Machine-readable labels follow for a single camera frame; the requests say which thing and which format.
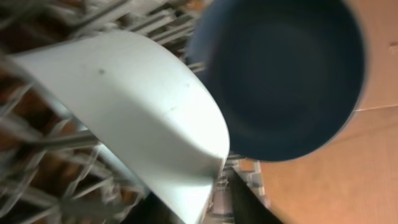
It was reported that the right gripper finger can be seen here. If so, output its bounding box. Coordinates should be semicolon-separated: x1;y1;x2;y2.
228;169;283;224

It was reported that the dark blue plate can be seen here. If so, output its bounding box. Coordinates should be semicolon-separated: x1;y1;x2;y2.
187;0;367;162

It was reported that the light blue bowl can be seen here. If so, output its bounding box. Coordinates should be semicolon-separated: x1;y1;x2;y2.
9;31;229;223

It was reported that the grey dishwasher rack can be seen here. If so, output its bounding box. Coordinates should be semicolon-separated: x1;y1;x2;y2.
1;0;268;223

